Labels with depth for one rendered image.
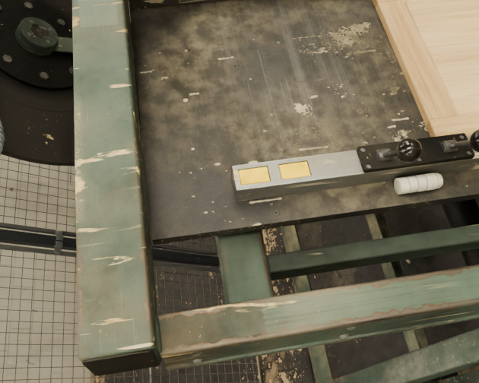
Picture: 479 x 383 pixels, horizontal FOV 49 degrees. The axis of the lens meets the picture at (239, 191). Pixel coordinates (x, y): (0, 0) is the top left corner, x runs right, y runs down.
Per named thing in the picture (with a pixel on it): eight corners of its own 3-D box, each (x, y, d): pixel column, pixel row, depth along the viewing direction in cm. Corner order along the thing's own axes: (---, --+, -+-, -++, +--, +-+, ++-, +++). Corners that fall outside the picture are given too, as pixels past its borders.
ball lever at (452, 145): (457, 156, 92) (503, 150, 79) (436, 159, 92) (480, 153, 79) (454, 134, 92) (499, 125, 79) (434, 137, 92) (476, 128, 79)
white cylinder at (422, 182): (397, 197, 91) (439, 191, 92) (401, 189, 89) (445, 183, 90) (391, 183, 93) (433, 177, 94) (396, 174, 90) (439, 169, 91)
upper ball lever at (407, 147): (392, 165, 91) (428, 159, 78) (371, 168, 91) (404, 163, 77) (389, 143, 91) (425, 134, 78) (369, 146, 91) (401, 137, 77)
